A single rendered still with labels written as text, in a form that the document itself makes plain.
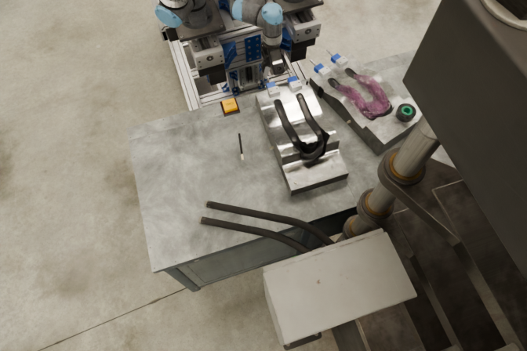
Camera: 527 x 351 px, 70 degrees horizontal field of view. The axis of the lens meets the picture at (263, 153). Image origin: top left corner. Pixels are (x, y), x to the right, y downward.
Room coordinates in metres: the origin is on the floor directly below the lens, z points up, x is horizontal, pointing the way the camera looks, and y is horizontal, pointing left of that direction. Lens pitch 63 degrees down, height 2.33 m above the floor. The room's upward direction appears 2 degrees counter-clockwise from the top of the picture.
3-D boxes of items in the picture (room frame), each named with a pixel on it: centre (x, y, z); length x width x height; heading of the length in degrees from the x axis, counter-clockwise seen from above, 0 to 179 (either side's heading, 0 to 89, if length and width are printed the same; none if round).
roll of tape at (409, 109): (0.90, -0.63, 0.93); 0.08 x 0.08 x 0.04
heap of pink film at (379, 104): (1.04, -0.48, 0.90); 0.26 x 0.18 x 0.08; 33
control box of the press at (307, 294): (0.13, -0.15, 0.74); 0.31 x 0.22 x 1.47; 106
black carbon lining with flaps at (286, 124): (0.88, -0.17, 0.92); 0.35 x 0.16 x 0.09; 16
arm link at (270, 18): (1.09, -0.05, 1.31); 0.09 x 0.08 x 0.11; 63
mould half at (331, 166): (0.86, -0.17, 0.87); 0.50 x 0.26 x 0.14; 16
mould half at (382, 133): (1.04, -0.49, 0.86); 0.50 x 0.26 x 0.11; 33
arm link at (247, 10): (1.15, 0.03, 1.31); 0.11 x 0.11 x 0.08; 63
